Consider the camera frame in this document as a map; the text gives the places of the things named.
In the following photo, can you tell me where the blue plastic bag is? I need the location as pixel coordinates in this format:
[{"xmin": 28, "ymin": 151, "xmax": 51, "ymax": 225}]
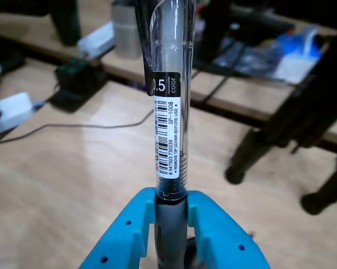
[{"xmin": 213, "ymin": 24, "xmax": 327, "ymax": 84}]

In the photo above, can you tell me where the plain grey cardboard box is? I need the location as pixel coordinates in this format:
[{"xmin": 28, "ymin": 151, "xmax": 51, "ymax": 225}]
[{"xmin": 112, "ymin": 2, "xmax": 143, "ymax": 60}]

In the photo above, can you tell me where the white power adapter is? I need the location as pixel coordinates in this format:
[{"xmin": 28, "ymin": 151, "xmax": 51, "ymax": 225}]
[{"xmin": 0, "ymin": 91, "xmax": 36, "ymax": 136}]

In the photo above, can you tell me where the dark upright post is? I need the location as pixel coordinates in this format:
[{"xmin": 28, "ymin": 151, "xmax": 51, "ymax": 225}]
[{"xmin": 49, "ymin": 0, "xmax": 82, "ymax": 46}]

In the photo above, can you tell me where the thin dark cable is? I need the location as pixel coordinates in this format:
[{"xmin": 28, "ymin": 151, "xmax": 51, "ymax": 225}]
[{"xmin": 0, "ymin": 110, "xmax": 155, "ymax": 144}]

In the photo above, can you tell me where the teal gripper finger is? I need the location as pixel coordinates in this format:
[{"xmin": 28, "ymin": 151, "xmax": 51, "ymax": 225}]
[
  {"xmin": 187, "ymin": 189, "xmax": 272, "ymax": 269},
  {"xmin": 79, "ymin": 187, "xmax": 158, "ymax": 269}
]

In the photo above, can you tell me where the grey grip pen barcode label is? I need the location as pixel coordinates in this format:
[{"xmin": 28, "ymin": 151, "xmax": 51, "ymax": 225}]
[{"xmin": 134, "ymin": 0, "xmax": 197, "ymax": 269}]

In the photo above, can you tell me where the white power strip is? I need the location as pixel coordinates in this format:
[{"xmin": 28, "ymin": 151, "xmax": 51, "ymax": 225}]
[{"xmin": 77, "ymin": 21, "xmax": 116, "ymax": 58}]

